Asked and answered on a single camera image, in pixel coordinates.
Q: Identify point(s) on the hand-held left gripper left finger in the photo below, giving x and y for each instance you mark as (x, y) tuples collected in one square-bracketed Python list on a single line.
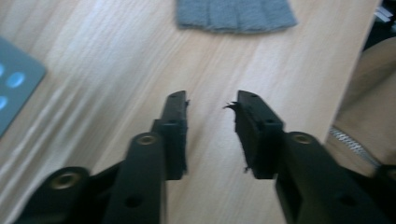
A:
[(174, 143)]

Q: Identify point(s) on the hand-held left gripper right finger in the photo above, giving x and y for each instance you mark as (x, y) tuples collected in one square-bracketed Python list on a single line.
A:
[(258, 146)]

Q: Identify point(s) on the grey sock with pink cuff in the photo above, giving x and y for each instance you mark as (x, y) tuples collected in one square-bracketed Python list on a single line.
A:
[(236, 14)]

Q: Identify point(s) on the light blue perforated plastic basket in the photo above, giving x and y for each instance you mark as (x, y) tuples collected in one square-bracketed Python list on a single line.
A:
[(18, 77)]

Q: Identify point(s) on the dark object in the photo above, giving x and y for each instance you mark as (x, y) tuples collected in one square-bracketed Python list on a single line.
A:
[(381, 31)]

